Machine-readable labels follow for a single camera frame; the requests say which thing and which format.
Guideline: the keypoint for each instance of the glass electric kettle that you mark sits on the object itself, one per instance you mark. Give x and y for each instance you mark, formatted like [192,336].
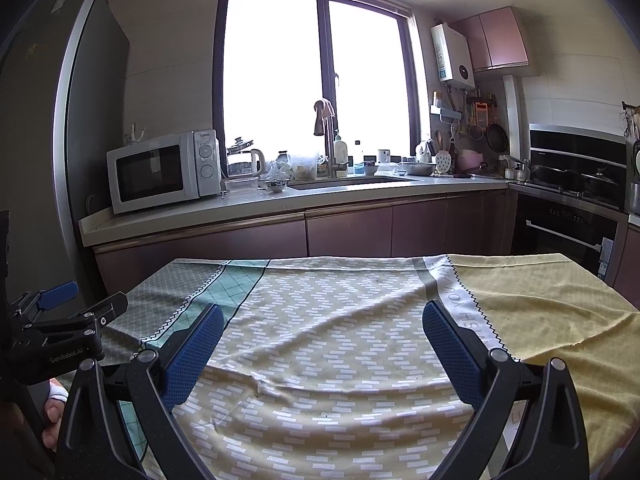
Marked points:
[244,160]

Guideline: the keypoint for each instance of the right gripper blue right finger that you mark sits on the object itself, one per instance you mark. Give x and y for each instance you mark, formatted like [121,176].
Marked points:
[460,352]

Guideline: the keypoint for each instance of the kitchen counter with cabinets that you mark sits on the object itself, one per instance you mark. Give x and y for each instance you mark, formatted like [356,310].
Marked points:
[419,217]

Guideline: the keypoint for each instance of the white water heater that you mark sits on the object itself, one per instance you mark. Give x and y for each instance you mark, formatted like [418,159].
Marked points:
[453,57]

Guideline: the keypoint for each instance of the silver refrigerator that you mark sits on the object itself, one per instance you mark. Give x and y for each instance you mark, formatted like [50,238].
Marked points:
[62,101]

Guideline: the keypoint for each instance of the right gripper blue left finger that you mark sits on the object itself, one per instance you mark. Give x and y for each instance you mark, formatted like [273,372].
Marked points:
[186,352]

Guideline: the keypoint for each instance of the large kitchen window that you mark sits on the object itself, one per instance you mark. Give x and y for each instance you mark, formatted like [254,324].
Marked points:
[273,59]

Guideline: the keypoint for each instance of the black built-in oven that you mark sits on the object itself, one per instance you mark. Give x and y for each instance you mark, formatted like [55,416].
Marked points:
[573,199]

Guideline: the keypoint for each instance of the kitchen faucet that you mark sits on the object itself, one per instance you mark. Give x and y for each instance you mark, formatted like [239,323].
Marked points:
[326,126]

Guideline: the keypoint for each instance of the white microwave oven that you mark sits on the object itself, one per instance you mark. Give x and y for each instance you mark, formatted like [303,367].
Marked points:
[164,171]

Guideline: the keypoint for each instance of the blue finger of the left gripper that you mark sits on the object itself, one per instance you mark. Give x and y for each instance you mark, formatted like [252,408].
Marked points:
[51,298]

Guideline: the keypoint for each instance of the patterned tablecloth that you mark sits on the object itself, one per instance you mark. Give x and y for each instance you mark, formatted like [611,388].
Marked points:
[323,370]

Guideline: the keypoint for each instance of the black frying pan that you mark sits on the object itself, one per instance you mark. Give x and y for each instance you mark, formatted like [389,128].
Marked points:
[496,136]

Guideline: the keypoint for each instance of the pink pot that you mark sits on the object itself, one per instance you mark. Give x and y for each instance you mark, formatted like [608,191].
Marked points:
[468,160]

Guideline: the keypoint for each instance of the person's left hand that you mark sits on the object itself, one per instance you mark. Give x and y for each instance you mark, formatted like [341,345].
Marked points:
[53,409]

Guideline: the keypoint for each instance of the white soap bottle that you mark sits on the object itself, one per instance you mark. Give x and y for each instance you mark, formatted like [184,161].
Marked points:
[340,151]

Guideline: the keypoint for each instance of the small blue white bowl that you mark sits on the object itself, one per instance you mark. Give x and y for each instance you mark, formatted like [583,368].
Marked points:
[276,186]

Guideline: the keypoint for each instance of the pink wall cabinet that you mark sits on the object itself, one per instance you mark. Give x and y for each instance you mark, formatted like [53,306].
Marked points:
[495,39]

